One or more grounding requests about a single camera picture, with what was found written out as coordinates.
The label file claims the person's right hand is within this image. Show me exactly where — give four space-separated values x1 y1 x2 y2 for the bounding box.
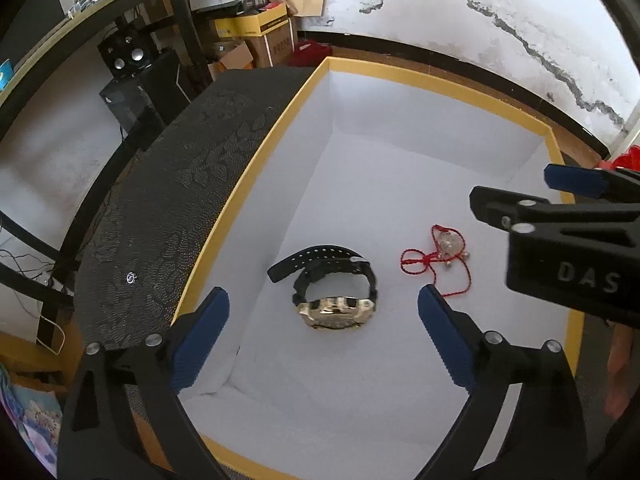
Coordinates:
604 322 640 421

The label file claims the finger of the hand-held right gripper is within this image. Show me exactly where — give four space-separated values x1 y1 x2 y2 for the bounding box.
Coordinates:
544 162 640 201
470 185 640 243

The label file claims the yellow box with white lining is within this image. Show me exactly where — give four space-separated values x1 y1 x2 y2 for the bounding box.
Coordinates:
170 56 586 480

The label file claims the black computer case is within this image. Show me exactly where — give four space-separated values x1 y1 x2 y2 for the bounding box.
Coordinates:
99 49 195 152

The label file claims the black metal desk frame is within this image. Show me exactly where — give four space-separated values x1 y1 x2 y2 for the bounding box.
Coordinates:
0 0 216 346

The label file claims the white cable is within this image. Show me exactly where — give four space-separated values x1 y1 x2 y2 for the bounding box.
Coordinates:
0 240 67 357

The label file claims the colourful printed bag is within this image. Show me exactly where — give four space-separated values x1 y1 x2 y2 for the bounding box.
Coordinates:
0 365 64 477

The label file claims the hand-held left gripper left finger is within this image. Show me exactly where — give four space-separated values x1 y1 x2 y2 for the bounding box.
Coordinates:
57 287 231 480

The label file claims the red cloth bag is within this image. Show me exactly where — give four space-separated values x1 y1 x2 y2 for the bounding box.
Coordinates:
289 40 334 69

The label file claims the yellow cardboard box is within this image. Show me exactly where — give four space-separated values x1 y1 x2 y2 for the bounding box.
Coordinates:
206 2 292 40

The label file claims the gold watch with black strap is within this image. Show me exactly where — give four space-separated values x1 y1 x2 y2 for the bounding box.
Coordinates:
266 244 378 332

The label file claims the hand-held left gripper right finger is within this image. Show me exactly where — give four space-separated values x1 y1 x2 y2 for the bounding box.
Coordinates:
417 284 588 480

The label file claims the black speaker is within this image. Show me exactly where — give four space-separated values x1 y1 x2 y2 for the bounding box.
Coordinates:
97 25 159 79

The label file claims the brown cardboard box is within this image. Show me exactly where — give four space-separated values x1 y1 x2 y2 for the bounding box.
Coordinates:
244 19 297 69

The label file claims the red string necklace with pendant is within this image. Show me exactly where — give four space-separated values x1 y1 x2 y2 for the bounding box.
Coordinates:
399 224 473 302

